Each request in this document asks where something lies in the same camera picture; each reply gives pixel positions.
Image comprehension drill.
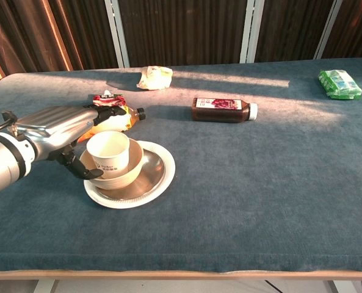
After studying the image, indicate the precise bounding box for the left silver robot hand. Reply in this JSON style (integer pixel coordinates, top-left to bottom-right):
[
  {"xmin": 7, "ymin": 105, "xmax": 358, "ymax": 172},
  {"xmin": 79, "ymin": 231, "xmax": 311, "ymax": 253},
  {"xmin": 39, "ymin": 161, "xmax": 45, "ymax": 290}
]
[{"xmin": 15, "ymin": 104, "xmax": 129, "ymax": 181}]

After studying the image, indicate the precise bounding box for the white paper cup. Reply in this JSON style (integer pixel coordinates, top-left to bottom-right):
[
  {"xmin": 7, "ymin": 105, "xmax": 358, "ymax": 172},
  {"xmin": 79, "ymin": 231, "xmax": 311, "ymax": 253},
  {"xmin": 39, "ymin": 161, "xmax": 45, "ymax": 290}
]
[{"xmin": 86, "ymin": 130, "xmax": 130, "ymax": 179}]

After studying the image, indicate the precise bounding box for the red snack wrapper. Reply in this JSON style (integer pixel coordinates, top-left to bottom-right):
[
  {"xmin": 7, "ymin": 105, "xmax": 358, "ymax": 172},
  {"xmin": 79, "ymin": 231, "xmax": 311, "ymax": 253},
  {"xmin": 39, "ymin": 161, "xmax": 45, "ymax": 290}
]
[{"xmin": 92, "ymin": 89, "xmax": 127, "ymax": 107}]

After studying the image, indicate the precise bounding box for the orange drink bottle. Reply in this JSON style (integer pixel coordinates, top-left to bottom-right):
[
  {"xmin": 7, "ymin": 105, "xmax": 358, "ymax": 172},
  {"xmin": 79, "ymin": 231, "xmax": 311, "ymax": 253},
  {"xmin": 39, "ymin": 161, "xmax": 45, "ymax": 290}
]
[{"xmin": 78, "ymin": 105, "xmax": 147, "ymax": 143}]

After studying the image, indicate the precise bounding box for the beige paper bowl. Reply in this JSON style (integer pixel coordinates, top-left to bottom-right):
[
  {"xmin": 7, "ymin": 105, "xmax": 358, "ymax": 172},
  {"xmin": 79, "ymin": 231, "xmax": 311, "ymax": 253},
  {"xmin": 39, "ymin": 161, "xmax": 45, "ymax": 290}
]
[{"xmin": 79, "ymin": 137, "xmax": 145, "ymax": 190}]

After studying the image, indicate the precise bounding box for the brown curtain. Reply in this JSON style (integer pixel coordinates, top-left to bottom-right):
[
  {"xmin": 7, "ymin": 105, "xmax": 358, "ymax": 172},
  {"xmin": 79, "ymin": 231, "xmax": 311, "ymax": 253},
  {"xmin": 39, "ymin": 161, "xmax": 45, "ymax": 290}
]
[{"xmin": 0, "ymin": 0, "xmax": 87, "ymax": 81}]

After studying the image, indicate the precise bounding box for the crumpled white paper bag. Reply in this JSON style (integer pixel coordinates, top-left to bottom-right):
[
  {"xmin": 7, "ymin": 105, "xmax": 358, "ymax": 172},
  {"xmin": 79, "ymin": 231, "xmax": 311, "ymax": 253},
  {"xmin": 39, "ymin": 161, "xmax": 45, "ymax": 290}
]
[{"xmin": 136, "ymin": 65, "xmax": 173, "ymax": 91}]

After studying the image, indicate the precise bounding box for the white paper plate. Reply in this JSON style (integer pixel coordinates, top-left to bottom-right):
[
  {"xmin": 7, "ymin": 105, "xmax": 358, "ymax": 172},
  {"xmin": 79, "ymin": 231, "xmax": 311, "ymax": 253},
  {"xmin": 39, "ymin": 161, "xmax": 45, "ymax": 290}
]
[{"xmin": 83, "ymin": 140, "xmax": 176, "ymax": 209}]

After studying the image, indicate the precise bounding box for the dark red juice bottle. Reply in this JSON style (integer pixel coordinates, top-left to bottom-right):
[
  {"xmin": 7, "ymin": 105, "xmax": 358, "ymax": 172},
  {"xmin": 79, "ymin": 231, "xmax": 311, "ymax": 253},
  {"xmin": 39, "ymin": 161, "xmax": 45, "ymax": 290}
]
[{"xmin": 192, "ymin": 97, "xmax": 259, "ymax": 124}]

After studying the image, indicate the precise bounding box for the blue velvet table cloth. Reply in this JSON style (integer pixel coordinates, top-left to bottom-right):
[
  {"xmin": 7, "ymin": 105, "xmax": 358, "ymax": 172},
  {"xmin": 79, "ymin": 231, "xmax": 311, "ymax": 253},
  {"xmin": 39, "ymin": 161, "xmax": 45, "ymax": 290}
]
[{"xmin": 0, "ymin": 57, "xmax": 362, "ymax": 273}]

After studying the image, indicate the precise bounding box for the green tissue pack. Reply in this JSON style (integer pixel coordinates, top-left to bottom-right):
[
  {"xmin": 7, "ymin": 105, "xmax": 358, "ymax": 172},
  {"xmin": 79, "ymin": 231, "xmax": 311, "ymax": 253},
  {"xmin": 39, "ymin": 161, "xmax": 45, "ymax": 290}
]
[{"xmin": 317, "ymin": 69, "xmax": 362, "ymax": 101}]

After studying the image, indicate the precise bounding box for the white window frame post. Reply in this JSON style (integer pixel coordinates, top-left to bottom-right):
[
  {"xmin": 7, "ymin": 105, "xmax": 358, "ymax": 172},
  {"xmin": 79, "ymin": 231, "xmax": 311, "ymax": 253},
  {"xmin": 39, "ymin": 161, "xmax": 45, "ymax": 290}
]
[
  {"xmin": 313, "ymin": 0, "xmax": 344, "ymax": 60},
  {"xmin": 104, "ymin": 0, "xmax": 131, "ymax": 68},
  {"xmin": 239, "ymin": 0, "xmax": 265, "ymax": 64}
]

